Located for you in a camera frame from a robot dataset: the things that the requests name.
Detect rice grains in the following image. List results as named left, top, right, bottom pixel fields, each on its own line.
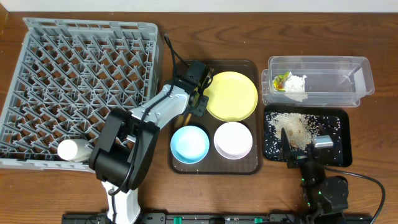
left=263, top=111, right=343, bottom=166

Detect white paper napkin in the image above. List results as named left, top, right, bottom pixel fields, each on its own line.
left=284, top=72, right=307, bottom=102

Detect white bowl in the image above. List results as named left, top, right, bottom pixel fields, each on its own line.
left=213, top=122, right=253, bottom=160

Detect green snack wrapper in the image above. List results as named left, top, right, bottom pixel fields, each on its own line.
left=272, top=72, right=290, bottom=91

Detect white cup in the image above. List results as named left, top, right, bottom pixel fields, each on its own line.
left=57, top=139, right=92, bottom=162

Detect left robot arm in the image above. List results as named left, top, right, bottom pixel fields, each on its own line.
left=88, top=60, right=213, bottom=223

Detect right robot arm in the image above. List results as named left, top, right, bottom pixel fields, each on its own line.
left=279, top=128, right=349, bottom=223

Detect black waste tray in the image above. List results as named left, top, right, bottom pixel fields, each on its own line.
left=263, top=105, right=353, bottom=167

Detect clear plastic waste bin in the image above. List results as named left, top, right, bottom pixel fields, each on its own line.
left=261, top=55, right=375, bottom=107

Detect yellow round plate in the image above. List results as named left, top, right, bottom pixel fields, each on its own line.
left=204, top=72, right=258, bottom=122

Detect light blue bowl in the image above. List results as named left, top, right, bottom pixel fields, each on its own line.
left=170, top=126, right=210, bottom=164

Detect dark brown serving tray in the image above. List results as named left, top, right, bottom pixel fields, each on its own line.
left=168, top=60, right=263, bottom=175

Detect grey plastic dish rack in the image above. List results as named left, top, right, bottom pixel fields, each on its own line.
left=1, top=17, right=164, bottom=172

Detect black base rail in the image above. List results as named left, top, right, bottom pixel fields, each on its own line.
left=61, top=212, right=373, bottom=224

